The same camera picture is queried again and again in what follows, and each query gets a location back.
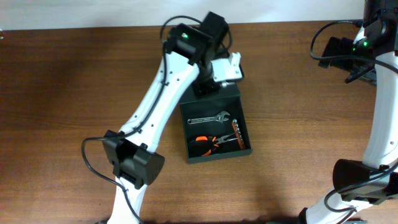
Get silver adjustable wrench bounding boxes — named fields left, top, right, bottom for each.
left=187, top=111, right=230, bottom=124

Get black box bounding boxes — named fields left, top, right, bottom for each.
left=180, top=83, right=252, bottom=164

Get orange socket bit rail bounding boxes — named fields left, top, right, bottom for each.
left=231, top=119, right=246, bottom=150

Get orange black needle-nose pliers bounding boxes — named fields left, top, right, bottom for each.
left=188, top=133, right=238, bottom=157

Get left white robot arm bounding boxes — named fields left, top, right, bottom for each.
left=102, top=22, right=230, bottom=223

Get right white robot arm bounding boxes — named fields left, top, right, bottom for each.
left=298, top=0, right=397, bottom=223

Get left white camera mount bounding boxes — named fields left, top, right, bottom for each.
left=211, top=52, right=244, bottom=82

